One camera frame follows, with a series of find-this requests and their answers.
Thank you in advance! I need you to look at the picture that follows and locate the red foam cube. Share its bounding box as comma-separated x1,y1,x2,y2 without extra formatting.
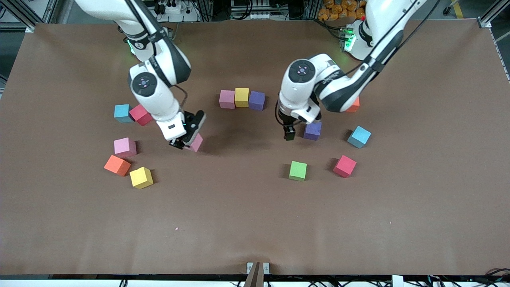
129,104,153,127
333,155,357,178

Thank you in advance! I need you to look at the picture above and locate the bag of orange fruit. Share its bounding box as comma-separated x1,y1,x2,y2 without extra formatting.
318,0,365,21

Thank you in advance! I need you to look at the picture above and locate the metal table edge bracket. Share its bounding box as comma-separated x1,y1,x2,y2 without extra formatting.
246,262,270,287

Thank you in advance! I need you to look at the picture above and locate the blue foam cube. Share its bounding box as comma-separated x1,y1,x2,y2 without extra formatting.
114,104,132,124
347,126,372,149

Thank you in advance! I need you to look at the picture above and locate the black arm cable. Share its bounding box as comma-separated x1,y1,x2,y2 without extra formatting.
275,0,442,128
124,0,189,116

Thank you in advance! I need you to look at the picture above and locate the purple foam cube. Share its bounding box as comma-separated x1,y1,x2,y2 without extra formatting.
249,91,266,111
304,121,322,141

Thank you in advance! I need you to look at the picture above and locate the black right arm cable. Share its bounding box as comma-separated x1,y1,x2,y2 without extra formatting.
124,0,189,116

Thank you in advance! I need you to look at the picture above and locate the yellow foam cube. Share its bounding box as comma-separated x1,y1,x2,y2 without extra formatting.
234,88,250,108
129,167,154,189

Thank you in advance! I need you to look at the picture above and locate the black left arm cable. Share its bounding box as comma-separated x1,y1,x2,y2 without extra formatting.
275,0,442,128

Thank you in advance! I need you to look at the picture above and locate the silver equipment rack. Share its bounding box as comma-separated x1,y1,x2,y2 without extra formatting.
230,0,279,20

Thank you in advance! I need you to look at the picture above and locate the pink foam cube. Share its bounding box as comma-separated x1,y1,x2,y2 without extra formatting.
186,134,204,153
114,138,137,158
219,90,236,109

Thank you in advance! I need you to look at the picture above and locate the white power strip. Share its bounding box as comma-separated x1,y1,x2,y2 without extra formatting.
153,0,188,14

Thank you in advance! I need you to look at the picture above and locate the green foam cube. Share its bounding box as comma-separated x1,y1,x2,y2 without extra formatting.
289,161,308,182

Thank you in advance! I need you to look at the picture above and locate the aluminium frame profile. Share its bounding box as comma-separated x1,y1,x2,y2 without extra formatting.
477,0,510,29
0,0,60,33

